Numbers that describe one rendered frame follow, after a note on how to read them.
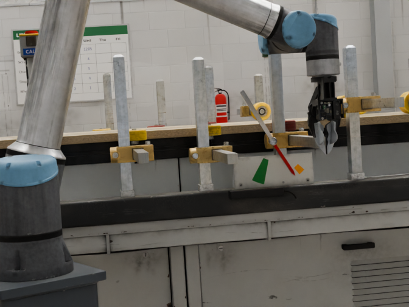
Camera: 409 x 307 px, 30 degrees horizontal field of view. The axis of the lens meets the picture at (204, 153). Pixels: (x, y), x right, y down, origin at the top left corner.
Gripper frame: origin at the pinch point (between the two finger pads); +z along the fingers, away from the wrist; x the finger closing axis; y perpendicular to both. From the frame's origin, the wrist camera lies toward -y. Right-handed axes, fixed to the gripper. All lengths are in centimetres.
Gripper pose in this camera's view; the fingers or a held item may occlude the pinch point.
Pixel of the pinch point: (325, 149)
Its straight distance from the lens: 214.5
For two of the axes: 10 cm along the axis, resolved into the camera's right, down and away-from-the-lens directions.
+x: 9.9, -0.7, 1.4
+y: 1.4, 0.4, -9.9
